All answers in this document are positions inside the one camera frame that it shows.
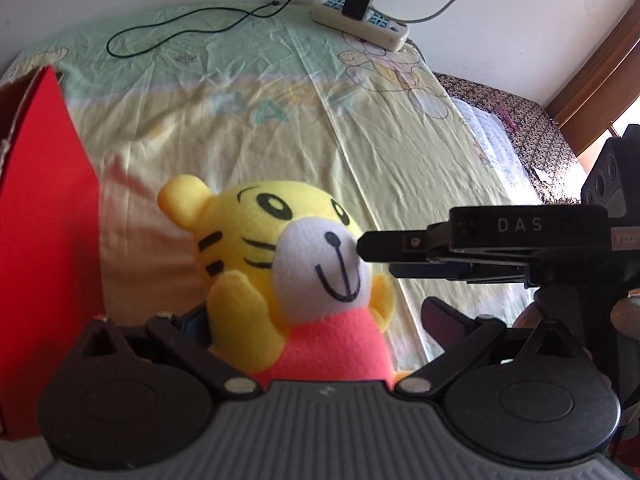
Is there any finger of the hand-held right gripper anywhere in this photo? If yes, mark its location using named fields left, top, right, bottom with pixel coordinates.
left=390, top=261, right=532, bottom=284
left=356, top=225, right=451, bottom=264

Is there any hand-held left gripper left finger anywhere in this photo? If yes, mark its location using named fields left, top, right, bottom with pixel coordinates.
left=75, top=310, right=261, bottom=401

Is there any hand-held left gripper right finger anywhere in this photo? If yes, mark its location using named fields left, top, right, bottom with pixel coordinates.
left=395, top=296, right=591, bottom=401

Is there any yellow tiger plush toy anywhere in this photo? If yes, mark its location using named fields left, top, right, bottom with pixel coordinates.
left=156, top=174, right=416, bottom=391

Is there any red cardboard box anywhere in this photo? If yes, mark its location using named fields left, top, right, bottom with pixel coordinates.
left=0, top=65, right=108, bottom=441

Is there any brown floral cloth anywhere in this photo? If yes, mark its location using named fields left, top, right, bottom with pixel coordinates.
left=432, top=72, right=588, bottom=206

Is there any white power strip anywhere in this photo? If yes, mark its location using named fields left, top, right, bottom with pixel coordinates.
left=311, top=0, right=411, bottom=53

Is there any wooden door frame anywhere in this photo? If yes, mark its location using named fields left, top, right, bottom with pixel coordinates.
left=545, top=27, right=640, bottom=158

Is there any black charging cable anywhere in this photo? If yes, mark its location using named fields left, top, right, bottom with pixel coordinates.
left=106, top=0, right=381, bottom=61

